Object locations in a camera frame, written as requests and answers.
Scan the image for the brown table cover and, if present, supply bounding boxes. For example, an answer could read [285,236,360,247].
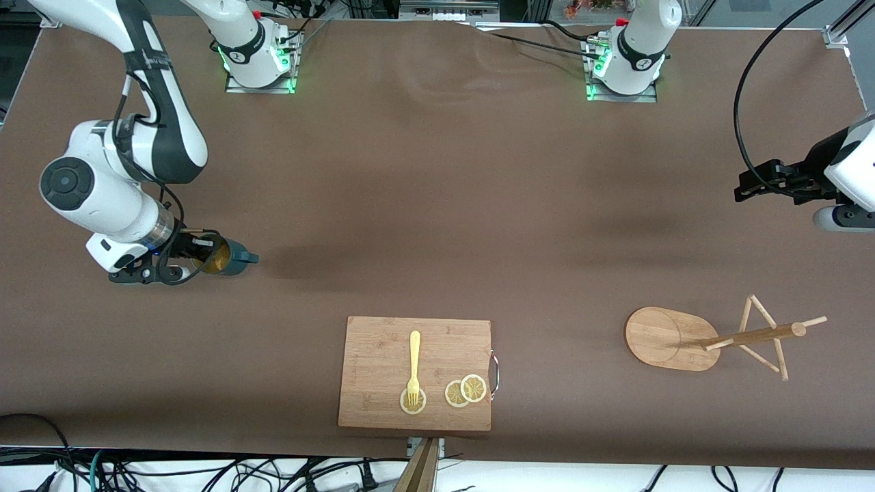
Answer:
[0,12,875,471]

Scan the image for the orange red decoration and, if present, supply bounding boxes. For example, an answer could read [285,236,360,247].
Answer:
[564,0,633,19]

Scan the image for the wooden beam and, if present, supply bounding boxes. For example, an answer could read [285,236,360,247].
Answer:
[393,438,439,492]

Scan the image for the black cable across cover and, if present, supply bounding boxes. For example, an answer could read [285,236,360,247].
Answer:
[472,26,602,61]

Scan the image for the yellow plastic fork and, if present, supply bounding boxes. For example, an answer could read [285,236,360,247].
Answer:
[407,331,422,409]

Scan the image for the small metal bracket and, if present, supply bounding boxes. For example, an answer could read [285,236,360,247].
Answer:
[407,437,445,460]

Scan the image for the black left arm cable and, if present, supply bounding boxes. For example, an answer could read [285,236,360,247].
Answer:
[733,0,826,200]

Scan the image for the wooden mug rack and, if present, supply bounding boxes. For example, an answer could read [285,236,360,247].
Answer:
[625,294,829,382]

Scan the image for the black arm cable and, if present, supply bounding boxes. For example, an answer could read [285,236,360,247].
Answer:
[113,72,209,284]
[733,0,826,200]

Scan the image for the black looped floor cable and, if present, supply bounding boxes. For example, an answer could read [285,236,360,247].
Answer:
[0,413,76,492]

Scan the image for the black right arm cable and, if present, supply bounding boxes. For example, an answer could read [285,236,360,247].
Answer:
[113,72,209,284]

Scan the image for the grey power strip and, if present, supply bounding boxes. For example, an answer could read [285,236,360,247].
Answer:
[399,0,501,21]

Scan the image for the bamboo cutting board metal handle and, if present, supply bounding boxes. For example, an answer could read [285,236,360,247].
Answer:
[338,315,500,433]

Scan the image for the teal mug yellow inside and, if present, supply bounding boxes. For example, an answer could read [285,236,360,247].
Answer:
[193,234,260,276]

